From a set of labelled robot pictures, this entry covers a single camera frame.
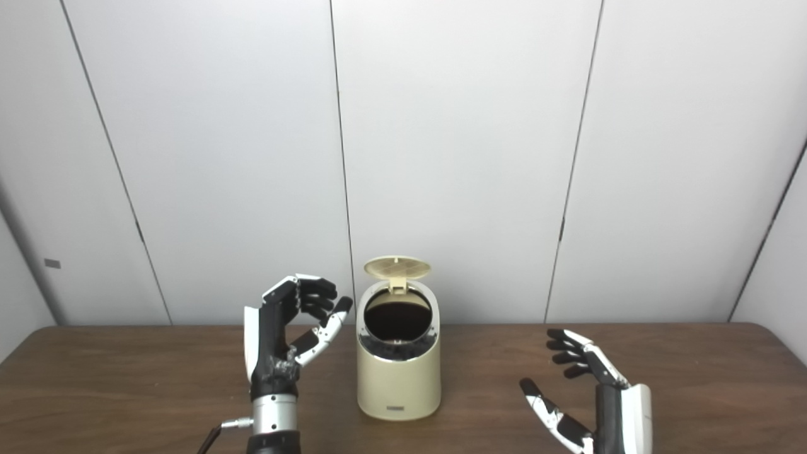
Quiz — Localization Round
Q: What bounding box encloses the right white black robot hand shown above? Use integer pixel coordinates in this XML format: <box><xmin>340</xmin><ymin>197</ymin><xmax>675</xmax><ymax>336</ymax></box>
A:
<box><xmin>520</xmin><ymin>329</ymin><xmax>653</xmax><ymax>454</ymax></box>

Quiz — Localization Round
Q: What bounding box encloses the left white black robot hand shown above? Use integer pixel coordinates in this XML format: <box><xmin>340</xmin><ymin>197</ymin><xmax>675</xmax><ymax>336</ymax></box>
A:
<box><xmin>243</xmin><ymin>274</ymin><xmax>354</xmax><ymax>399</ymax></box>

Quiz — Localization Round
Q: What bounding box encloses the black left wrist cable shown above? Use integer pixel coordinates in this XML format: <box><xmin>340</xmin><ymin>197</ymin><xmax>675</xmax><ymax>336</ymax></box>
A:
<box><xmin>197</xmin><ymin>417</ymin><xmax>254</xmax><ymax>454</ymax></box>

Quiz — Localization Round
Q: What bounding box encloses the cream-colored lidded bin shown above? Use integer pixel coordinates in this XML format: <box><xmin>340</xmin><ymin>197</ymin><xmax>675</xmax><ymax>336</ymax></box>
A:
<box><xmin>356</xmin><ymin>255</ymin><xmax>441</xmax><ymax>421</ymax></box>

